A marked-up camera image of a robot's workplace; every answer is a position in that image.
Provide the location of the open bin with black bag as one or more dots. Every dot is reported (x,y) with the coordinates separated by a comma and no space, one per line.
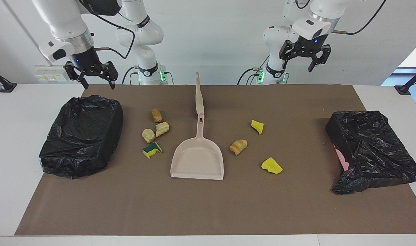
(81,136)

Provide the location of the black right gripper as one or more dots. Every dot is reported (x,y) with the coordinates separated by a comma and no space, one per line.
(86,61)

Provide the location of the beige plastic dustpan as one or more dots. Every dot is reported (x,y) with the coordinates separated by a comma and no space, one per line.
(197,160)

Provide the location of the crumpled black trash bag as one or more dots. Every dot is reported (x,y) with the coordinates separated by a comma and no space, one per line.
(375,150)

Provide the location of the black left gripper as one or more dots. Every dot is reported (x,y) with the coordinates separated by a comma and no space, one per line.
(310,44)

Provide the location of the pink bin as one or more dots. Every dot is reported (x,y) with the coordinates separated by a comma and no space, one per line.
(342,160)

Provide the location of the brown table mat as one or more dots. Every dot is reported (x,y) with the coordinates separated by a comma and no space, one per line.
(208,212)

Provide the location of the orange striped sponge piece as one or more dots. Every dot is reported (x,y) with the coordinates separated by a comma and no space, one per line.
(238,147)

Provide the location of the brown sponge piece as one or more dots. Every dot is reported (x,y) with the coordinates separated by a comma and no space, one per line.
(156,115)

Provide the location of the large yellow sponge piece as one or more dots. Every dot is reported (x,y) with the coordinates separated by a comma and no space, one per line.
(271,166)

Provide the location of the white wall outlet strip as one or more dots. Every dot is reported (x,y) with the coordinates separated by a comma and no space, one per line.
(47,74)

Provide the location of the small yellow sponge piece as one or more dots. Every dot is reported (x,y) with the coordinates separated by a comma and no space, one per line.
(257,127)

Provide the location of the green and yellow sponge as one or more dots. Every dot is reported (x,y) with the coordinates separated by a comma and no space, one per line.
(151,150)

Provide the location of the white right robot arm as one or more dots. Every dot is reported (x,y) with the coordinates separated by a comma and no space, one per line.
(64,20)

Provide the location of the pale yellow foam chunk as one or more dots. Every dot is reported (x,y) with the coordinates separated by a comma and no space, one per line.
(162,129)
(148,135)

